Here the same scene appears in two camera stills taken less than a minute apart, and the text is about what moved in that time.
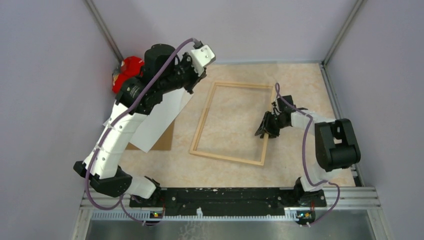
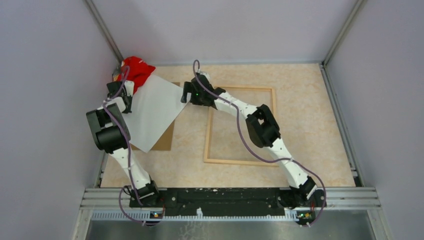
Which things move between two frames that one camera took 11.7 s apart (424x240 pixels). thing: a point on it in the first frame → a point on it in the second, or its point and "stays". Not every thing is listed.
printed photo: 156,122 stays
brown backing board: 164,143 stays
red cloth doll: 131,66 stays
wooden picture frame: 203,117 → 206,160
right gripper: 265,128 → 189,88
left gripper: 186,60 → 127,110
